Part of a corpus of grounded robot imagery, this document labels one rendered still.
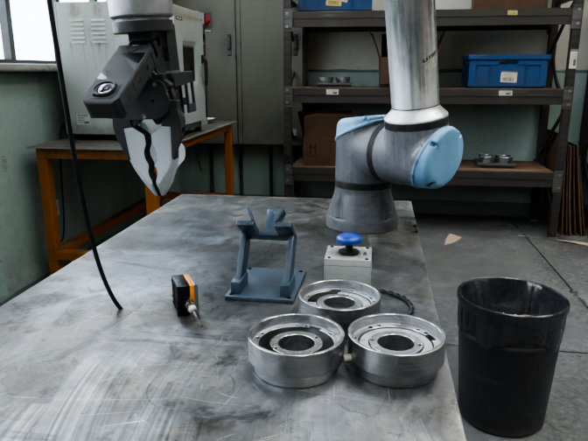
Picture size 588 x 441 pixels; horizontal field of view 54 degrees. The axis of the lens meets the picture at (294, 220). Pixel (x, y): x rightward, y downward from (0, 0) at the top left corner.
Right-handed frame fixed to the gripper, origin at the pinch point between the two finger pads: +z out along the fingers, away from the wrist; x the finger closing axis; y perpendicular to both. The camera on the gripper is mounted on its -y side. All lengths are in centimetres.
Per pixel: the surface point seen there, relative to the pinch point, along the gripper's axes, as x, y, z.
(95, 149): 115, 164, 21
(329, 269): -18.9, 14.2, 16.3
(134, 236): 23.5, 32.3, 17.7
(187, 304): -3.3, -2.4, 15.1
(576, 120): -135, 407, 49
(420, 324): -32.7, -3.6, 15.7
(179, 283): -1.1, 0.5, 13.3
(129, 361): -1.0, -13.8, 16.8
